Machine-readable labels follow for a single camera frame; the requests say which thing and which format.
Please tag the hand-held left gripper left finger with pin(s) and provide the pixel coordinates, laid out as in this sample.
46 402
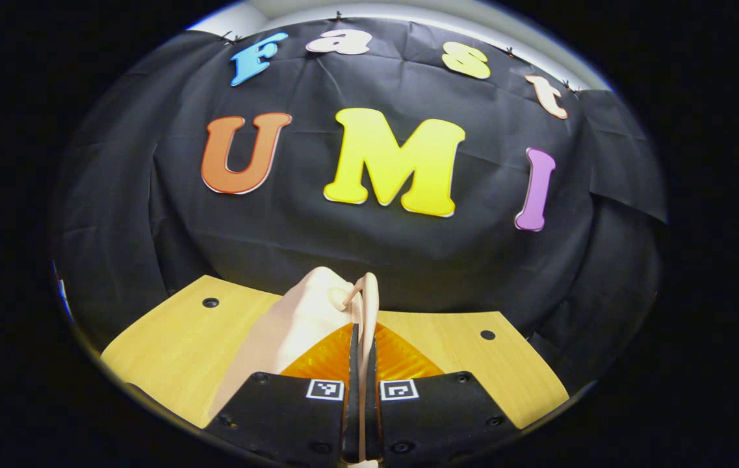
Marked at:
298 422

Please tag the black backdrop cloth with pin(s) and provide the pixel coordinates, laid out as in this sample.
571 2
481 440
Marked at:
148 227

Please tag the beige pink hard-shell suitcase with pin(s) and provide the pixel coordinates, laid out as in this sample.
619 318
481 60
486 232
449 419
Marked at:
304 318

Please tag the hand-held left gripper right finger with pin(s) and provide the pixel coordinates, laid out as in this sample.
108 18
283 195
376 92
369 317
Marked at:
434 422

